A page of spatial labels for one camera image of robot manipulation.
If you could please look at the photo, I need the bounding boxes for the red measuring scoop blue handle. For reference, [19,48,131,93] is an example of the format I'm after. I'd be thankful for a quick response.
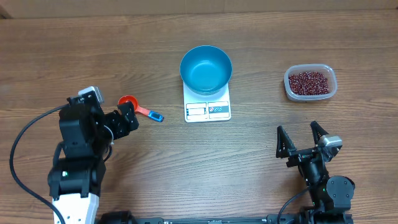
[118,95,164,122]

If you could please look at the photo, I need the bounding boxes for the clear plastic container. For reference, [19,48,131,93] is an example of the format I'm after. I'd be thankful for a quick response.
[284,64,338,102]

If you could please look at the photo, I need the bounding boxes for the red adzuki beans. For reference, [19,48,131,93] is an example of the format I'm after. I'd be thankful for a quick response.
[289,72,330,95]

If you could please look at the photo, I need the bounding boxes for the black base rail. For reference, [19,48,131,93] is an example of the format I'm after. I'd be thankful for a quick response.
[95,211,354,224]

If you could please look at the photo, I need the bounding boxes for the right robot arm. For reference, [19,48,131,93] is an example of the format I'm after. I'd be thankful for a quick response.
[275,121,355,224]

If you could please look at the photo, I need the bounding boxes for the white digital kitchen scale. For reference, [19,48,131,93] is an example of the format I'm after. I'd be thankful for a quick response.
[183,83,231,123]

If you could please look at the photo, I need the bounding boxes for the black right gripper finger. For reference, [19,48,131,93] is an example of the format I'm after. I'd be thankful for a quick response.
[310,121,328,145]
[276,126,297,158]

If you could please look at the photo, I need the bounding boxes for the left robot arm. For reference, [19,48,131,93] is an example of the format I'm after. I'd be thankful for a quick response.
[47,93,139,223]

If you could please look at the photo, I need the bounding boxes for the blue bowl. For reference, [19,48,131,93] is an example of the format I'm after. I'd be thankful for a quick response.
[180,45,233,95]

